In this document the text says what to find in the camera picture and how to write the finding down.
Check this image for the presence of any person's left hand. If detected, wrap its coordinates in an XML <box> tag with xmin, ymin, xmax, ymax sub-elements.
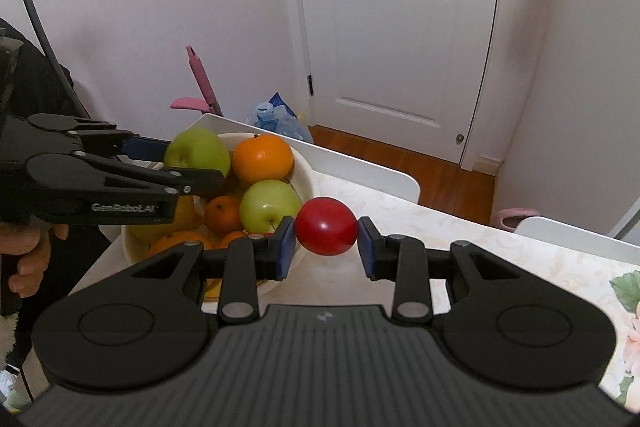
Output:
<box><xmin>0</xmin><ymin>223</ymin><xmax>69</xmax><ymax>299</ymax></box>

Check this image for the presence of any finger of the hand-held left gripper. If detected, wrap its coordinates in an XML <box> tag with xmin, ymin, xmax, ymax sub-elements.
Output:
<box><xmin>25</xmin><ymin>152</ymin><xmax>228</xmax><ymax>198</ymax></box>
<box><xmin>30</xmin><ymin>113</ymin><xmax>171</xmax><ymax>160</ymax></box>

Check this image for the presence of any clear plastic water bottle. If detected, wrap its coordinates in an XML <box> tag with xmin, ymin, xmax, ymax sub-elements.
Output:
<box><xmin>250</xmin><ymin>102</ymin><xmax>315</xmax><ymax>145</ymax></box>

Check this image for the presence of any red cherry tomato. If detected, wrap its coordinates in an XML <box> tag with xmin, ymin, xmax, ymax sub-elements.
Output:
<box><xmin>295</xmin><ymin>198</ymin><xmax>359</xmax><ymax>256</ymax></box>

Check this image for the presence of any pink slipper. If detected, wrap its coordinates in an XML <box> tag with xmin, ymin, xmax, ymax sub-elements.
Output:
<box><xmin>490</xmin><ymin>207</ymin><xmax>541</xmax><ymax>230</ymax></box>

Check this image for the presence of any green apple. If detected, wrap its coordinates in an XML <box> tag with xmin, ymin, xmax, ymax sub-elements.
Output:
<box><xmin>239</xmin><ymin>179</ymin><xmax>303</xmax><ymax>235</ymax></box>
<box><xmin>164</xmin><ymin>128</ymin><xmax>232</xmax><ymax>180</ymax></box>

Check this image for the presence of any white bowl with yellow print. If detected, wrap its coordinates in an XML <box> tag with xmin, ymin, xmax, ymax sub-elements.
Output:
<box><xmin>121</xmin><ymin>132</ymin><xmax>317</xmax><ymax>303</ymax></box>

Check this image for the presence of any small orange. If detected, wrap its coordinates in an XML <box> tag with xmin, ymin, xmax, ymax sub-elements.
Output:
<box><xmin>219</xmin><ymin>230</ymin><xmax>249</xmax><ymax>250</ymax></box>
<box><xmin>203</xmin><ymin>196</ymin><xmax>244</xmax><ymax>238</ymax></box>

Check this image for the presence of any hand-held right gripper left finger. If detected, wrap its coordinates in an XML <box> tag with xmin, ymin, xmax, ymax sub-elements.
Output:
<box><xmin>127</xmin><ymin>216</ymin><xmax>297</xmax><ymax>324</ymax></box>

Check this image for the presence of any large yellow-brown apple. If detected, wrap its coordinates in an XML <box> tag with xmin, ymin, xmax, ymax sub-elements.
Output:
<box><xmin>127</xmin><ymin>196</ymin><xmax>203</xmax><ymax>243</ymax></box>

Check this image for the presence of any white chair back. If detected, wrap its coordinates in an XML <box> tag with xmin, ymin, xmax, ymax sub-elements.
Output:
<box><xmin>189</xmin><ymin>113</ymin><xmax>421</xmax><ymax>204</ymax></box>

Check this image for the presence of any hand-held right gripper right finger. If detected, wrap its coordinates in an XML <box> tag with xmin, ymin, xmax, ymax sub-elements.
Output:
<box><xmin>358</xmin><ymin>216</ymin><xmax>526</xmax><ymax>323</ymax></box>

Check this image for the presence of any medium orange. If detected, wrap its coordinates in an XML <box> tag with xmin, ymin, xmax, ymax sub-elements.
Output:
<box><xmin>149</xmin><ymin>230</ymin><xmax>213</xmax><ymax>258</ymax></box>

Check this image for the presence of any white chair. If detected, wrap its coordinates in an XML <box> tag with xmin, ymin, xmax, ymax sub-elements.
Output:
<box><xmin>189</xmin><ymin>113</ymin><xmax>421</xmax><ymax>204</ymax></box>
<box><xmin>514</xmin><ymin>215</ymin><xmax>640</xmax><ymax>266</ymax></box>

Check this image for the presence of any blue packet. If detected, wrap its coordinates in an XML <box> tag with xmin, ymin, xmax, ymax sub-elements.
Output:
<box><xmin>267</xmin><ymin>92</ymin><xmax>299</xmax><ymax>118</ymax></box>

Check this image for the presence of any large orange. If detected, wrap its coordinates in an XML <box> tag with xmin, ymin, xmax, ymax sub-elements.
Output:
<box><xmin>231</xmin><ymin>133</ymin><xmax>295</xmax><ymax>186</ymax></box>

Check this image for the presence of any white panelled door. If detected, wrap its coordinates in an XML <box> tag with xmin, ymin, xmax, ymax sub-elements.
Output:
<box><xmin>274</xmin><ymin>0</ymin><xmax>543</xmax><ymax>172</ymax></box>

